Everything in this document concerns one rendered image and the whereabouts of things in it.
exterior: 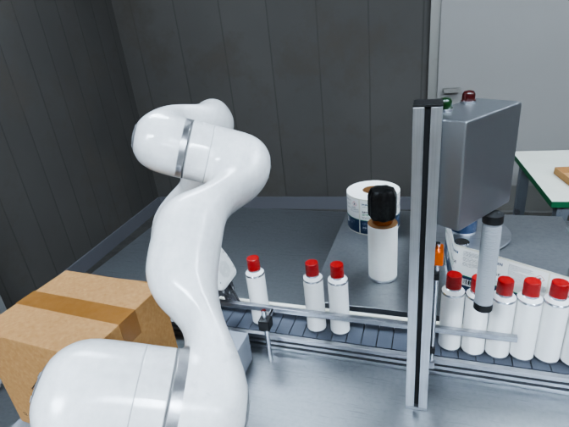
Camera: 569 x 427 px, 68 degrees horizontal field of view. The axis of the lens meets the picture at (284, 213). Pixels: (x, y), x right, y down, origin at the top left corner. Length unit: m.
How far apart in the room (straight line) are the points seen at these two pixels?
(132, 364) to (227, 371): 0.10
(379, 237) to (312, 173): 2.67
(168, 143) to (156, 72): 3.51
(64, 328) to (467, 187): 0.82
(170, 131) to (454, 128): 0.44
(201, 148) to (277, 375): 0.66
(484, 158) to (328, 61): 2.95
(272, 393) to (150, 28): 3.52
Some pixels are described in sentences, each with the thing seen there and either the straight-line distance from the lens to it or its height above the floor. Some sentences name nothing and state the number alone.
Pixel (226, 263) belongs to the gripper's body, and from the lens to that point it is 1.19.
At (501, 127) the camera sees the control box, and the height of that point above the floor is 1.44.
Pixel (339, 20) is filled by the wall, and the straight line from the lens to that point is 3.63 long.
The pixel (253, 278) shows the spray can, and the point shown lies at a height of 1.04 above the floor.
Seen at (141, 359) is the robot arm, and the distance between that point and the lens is 0.51.
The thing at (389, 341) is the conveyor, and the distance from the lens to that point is 1.15.
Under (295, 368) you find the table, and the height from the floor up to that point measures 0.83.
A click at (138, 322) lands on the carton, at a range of 0.99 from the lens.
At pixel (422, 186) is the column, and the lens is 0.77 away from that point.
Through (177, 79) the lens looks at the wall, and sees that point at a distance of 4.10.
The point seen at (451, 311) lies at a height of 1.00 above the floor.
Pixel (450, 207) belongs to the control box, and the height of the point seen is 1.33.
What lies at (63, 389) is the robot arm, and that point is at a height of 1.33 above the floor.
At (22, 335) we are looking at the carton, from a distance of 1.03.
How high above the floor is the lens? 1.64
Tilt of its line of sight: 24 degrees down
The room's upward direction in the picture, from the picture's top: 6 degrees counter-clockwise
